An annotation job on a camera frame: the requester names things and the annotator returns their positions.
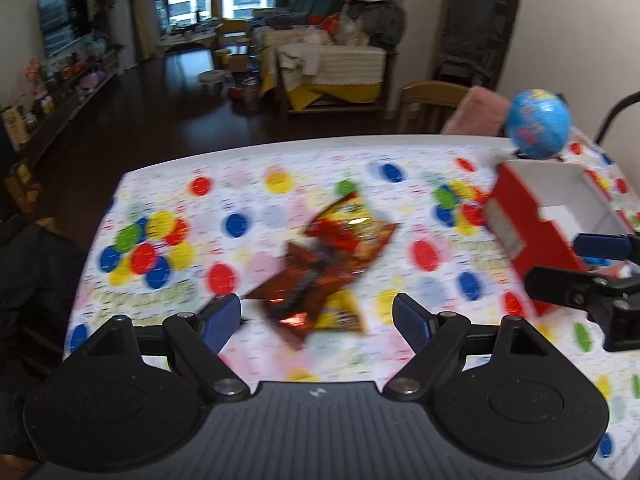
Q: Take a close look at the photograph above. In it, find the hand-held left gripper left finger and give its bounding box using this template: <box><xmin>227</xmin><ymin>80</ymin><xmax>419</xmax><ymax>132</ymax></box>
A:
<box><xmin>75</xmin><ymin>292</ymin><xmax>251</xmax><ymax>403</ymax></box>

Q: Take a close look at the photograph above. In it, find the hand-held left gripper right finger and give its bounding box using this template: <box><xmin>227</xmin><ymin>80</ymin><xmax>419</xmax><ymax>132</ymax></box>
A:
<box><xmin>385</xmin><ymin>292</ymin><xmax>566</xmax><ymax>403</ymax></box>

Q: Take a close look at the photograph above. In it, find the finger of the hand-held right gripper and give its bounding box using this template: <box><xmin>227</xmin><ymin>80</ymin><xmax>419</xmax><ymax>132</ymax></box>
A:
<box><xmin>572</xmin><ymin>231</ymin><xmax>640</xmax><ymax>263</ymax></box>
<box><xmin>524</xmin><ymin>265</ymin><xmax>640</xmax><ymax>353</ymax></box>

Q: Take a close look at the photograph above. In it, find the red paper box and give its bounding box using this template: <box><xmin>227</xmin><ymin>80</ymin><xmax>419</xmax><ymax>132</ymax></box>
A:
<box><xmin>482</xmin><ymin>159</ymin><xmax>640</xmax><ymax>318</ymax></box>

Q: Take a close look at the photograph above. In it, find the yellow candy packet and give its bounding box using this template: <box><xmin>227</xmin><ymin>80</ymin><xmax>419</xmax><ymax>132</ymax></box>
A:
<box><xmin>315</xmin><ymin>287</ymin><xmax>368</xmax><ymax>335</ymax></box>

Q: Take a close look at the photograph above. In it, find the brown shiny snack bag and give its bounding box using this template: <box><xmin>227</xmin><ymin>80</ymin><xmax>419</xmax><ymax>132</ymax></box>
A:
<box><xmin>245</xmin><ymin>240</ymin><xmax>361</xmax><ymax>351</ymax></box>

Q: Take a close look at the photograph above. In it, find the red orange chip bag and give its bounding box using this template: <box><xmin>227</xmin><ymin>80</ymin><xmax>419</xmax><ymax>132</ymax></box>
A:
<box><xmin>302</xmin><ymin>191</ymin><xmax>401</xmax><ymax>281</ymax></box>

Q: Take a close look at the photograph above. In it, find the black curved tube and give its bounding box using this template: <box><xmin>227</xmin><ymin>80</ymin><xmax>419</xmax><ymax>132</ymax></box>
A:
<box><xmin>594</xmin><ymin>91</ymin><xmax>640</xmax><ymax>142</ymax></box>

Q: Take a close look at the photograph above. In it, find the blue globe print ball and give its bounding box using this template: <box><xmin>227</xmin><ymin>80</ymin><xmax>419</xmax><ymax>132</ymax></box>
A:
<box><xmin>504</xmin><ymin>89</ymin><xmax>572</xmax><ymax>160</ymax></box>

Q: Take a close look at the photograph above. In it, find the pink cloth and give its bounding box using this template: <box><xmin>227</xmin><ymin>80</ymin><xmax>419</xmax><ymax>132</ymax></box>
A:
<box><xmin>442</xmin><ymin>86</ymin><xmax>513</xmax><ymax>137</ymax></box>

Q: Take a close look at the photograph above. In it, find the wooden chair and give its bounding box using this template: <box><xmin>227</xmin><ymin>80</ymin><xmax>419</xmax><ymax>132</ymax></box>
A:
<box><xmin>398</xmin><ymin>81</ymin><xmax>471</xmax><ymax>133</ymax></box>

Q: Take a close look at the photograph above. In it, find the colourful toy bin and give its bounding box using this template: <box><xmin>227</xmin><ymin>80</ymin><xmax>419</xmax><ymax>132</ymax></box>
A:
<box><xmin>227</xmin><ymin>74</ymin><xmax>262</xmax><ymax>111</ymax></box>

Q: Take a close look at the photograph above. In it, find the brown cardboard box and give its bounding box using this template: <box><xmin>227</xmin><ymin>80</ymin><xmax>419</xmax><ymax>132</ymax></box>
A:
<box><xmin>5</xmin><ymin>160</ymin><xmax>43</xmax><ymax>216</ymax></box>

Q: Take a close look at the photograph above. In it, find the dark wooden shelf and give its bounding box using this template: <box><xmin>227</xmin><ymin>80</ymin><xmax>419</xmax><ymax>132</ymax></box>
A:
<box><xmin>435</xmin><ymin>0</ymin><xmax>526</xmax><ymax>91</ymax></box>

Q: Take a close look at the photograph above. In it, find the small round stool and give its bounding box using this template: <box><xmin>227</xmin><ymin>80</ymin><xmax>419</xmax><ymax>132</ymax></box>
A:
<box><xmin>198</xmin><ymin>70</ymin><xmax>232</xmax><ymax>92</ymax></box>

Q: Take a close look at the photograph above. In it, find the sofa with cream cover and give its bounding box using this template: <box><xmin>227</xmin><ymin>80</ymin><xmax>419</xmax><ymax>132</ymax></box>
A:
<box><xmin>252</xmin><ymin>25</ymin><xmax>398</xmax><ymax>118</ymax></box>

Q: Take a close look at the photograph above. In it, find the dark tv cabinet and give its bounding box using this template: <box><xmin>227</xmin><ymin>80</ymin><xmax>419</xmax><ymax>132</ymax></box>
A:
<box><xmin>0</xmin><ymin>50</ymin><xmax>121</xmax><ymax>171</ymax></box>

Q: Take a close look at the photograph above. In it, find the small yellow chair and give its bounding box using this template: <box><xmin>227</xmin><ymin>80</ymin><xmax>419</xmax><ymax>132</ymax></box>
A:
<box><xmin>215</xmin><ymin>17</ymin><xmax>251</xmax><ymax>71</ymax></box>

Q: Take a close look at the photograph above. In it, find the grey clothes pile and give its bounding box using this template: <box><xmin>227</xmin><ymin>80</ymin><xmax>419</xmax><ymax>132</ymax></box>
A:
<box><xmin>320</xmin><ymin>0</ymin><xmax>406</xmax><ymax>51</ymax></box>

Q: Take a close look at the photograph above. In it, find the pink flower bouquet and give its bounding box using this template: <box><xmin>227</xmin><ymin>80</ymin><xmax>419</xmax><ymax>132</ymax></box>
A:
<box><xmin>25</xmin><ymin>57</ymin><xmax>46</xmax><ymax>96</ymax></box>

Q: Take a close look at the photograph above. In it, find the white tower air conditioner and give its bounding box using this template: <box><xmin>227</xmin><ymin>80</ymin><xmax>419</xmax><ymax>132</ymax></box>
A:
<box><xmin>106</xmin><ymin>0</ymin><xmax>138</xmax><ymax>73</ymax></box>

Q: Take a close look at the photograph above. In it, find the tall green plant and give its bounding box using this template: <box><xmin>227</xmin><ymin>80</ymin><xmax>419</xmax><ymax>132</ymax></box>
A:
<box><xmin>92</xmin><ymin>0</ymin><xmax>118</xmax><ymax>51</ymax></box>

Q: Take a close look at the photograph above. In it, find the flat screen television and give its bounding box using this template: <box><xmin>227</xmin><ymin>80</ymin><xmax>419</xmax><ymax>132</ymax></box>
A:
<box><xmin>37</xmin><ymin>0</ymin><xmax>91</xmax><ymax>58</ymax></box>

